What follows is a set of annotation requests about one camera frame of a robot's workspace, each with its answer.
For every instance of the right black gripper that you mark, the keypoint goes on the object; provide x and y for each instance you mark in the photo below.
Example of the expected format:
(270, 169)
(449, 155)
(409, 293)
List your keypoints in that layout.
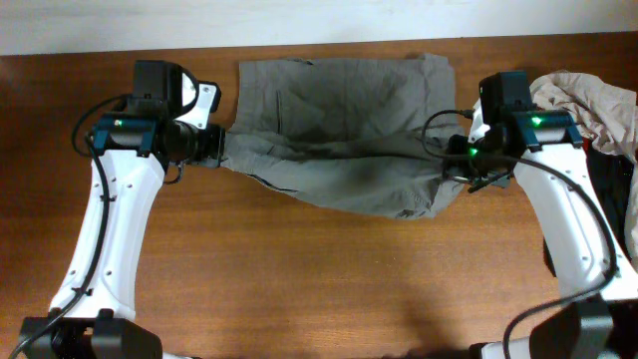
(454, 168)

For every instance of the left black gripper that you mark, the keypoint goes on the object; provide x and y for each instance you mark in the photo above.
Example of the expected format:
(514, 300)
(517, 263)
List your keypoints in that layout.
(213, 139)

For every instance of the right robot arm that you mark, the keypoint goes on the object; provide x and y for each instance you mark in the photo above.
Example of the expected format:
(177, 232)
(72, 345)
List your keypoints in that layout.
(595, 315)

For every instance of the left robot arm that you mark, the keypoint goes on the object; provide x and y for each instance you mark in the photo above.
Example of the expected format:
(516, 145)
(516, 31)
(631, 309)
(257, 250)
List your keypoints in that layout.
(161, 124)

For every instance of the black garment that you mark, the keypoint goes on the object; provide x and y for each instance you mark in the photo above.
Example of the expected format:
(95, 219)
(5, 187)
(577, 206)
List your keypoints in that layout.
(611, 177)

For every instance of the beige garment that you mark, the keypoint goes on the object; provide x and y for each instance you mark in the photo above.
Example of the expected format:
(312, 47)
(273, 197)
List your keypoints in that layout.
(606, 117)

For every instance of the grey cargo shorts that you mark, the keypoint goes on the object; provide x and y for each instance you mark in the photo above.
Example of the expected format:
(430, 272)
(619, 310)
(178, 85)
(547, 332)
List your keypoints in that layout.
(357, 135)

